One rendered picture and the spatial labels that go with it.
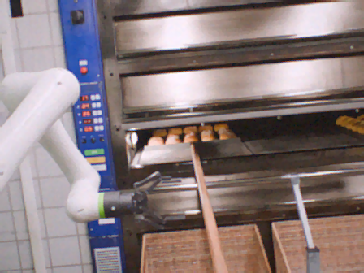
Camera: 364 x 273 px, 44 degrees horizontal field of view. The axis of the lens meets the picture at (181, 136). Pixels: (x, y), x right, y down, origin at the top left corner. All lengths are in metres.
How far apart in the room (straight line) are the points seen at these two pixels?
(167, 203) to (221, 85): 0.62
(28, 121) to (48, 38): 1.00
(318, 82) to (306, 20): 0.29
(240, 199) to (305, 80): 0.64
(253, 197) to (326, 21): 0.88
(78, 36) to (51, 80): 0.83
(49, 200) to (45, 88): 1.07
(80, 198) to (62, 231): 0.76
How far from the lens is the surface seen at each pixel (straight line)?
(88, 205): 1.56
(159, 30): 2.11
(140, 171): 2.16
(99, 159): 2.14
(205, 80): 2.11
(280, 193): 2.23
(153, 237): 2.22
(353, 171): 1.90
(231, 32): 2.11
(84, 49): 2.11
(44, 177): 2.26
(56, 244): 2.35
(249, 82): 2.12
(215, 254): 1.08
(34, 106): 1.26
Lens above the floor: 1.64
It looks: 9 degrees down
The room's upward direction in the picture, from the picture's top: 5 degrees counter-clockwise
